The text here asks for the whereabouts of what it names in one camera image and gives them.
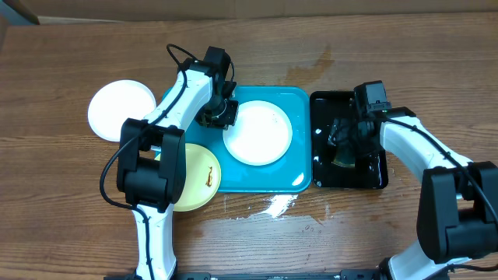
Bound green yellow sponge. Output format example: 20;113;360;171
332;149;356;168

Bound white plate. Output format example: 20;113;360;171
223;100;293;166
87;79;156;142

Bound yellow-green plate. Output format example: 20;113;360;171
167;143;222;215

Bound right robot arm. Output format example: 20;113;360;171
328;81;497;279

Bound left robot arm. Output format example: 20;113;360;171
109;47;238;279

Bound black plastic tray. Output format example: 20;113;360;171
310;91;388;189

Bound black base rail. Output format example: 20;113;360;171
103;268;451;280

